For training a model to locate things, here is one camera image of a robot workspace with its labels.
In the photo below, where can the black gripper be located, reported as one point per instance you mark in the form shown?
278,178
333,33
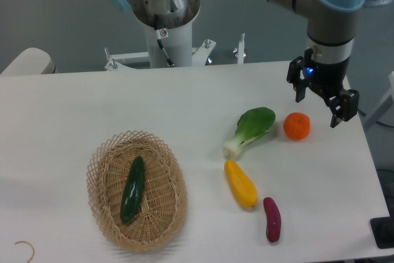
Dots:
325,80

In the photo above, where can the green cucumber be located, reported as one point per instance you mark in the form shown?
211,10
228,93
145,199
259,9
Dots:
133,190

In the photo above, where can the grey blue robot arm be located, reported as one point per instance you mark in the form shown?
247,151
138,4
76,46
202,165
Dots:
331,30

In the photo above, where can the woven wicker basket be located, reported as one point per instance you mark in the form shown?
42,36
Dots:
164,202

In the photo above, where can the orange tangerine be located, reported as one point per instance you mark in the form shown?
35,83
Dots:
297,126

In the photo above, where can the green bok choy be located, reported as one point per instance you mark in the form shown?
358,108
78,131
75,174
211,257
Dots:
252,125

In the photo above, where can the yellow squash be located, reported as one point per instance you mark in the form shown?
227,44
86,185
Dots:
242,188

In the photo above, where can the purple sweet potato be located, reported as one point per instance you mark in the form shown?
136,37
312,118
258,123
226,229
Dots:
273,217

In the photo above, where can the black device at edge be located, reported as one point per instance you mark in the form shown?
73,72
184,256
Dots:
382,229

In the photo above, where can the white chair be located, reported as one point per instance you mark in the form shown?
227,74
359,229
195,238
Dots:
31,61

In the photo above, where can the tan rubber band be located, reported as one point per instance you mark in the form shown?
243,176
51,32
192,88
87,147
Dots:
31,248

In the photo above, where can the white frame at right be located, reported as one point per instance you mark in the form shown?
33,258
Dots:
384,103

